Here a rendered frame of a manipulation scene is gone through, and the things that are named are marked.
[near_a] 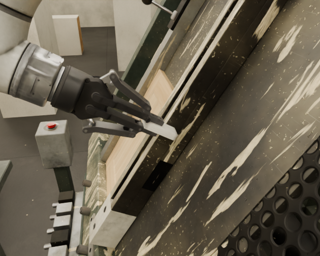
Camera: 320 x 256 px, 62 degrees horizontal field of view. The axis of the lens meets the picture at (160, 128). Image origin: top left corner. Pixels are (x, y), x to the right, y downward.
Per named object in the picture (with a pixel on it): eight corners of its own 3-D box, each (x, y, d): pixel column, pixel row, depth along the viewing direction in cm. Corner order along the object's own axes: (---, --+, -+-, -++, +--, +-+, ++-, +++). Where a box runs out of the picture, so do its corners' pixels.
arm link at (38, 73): (22, 50, 37) (65, 69, 39) (36, 37, 45) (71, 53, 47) (3, 104, 40) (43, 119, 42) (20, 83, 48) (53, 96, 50)
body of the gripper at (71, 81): (43, 115, 43) (97, 134, 46) (63, 69, 40) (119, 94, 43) (51, 96, 49) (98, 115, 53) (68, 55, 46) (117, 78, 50)
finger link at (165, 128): (143, 117, 52) (145, 114, 52) (172, 130, 55) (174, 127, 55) (145, 125, 50) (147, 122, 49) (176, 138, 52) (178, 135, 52)
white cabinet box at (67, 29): (56, 50, 584) (49, 15, 547) (83, 49, 592) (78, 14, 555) (53, 56, 546) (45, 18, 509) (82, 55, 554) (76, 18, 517)
